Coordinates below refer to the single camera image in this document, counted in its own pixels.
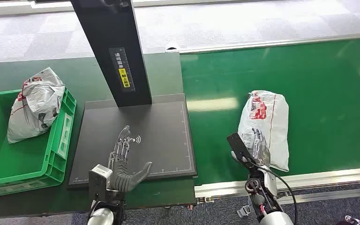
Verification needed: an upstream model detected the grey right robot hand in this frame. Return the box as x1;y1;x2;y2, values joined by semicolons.
231;127;271;167

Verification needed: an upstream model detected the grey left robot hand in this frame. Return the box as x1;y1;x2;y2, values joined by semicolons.
107;125;153;193

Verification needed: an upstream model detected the white courier bag red print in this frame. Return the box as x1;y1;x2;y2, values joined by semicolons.
238;90;290;173

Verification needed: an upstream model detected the green conveyor belt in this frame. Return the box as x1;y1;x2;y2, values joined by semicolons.
180;37;360;186

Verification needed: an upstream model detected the green plastic crate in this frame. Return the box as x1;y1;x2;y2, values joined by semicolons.
0;88;77;199

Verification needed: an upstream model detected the black yellow column label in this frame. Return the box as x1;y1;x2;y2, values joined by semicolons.
109;47;136;93

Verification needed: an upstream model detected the crumpled white grey courier bag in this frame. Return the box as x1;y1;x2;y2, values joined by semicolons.
7;67;66;144

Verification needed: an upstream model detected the dark red floor object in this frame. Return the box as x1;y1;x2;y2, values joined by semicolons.
337;215;360;225

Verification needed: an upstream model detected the black scanner column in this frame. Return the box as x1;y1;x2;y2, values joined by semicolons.
69;0;153;108

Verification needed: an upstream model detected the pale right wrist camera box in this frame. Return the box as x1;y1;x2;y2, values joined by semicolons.
226;132;257;169

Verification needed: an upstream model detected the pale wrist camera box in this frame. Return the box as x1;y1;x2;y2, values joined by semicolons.
88;165;113;202
226;132;257;169

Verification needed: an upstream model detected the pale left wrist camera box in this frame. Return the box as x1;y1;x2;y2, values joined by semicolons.
88;165;113;202

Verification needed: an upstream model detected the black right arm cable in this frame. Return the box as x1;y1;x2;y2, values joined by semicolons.
247;159;298;225

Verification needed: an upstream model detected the black scanner base plate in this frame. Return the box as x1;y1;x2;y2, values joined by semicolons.
67;93;198;189

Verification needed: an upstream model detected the wide aluminium conveyor rail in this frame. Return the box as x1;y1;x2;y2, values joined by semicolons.
195;166;360;199

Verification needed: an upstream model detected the aluminium conveyor frame beam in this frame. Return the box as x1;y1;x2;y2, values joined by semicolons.
276;186;360;206

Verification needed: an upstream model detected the thin aluminium conveyor rail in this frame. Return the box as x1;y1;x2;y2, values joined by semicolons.
166;32;360;54

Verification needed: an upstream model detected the white floor cable duct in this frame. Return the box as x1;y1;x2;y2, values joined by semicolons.
0;0;252;17

